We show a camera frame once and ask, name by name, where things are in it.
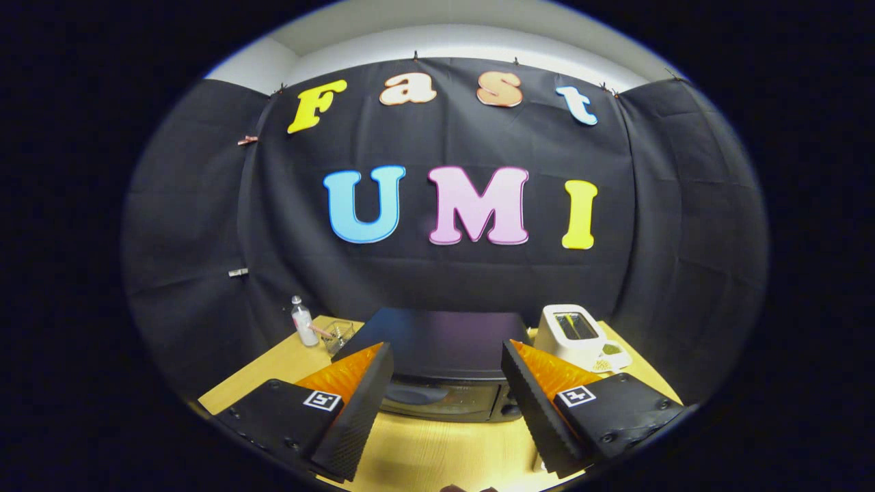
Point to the clear plastic bottle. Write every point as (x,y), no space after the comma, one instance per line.
(304,328)

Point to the white divided dish with beans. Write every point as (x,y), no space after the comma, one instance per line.
(615,357)

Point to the black backdrop cloth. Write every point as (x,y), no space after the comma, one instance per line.
(444,280)

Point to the clear glass container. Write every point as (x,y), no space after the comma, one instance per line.
(342,338)

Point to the pink stick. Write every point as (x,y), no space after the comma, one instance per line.
(320,331)

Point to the silver clip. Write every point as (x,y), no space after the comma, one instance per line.
(238,272)

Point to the white toaster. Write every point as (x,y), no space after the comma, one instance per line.
(564,342)

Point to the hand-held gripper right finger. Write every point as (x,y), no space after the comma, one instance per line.
(536,410)

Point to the red clip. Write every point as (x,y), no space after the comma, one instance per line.
(247,140)

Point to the black toaster oven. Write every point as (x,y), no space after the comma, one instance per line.
(444,342)

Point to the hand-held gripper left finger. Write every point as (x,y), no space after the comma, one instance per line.
(362,410)

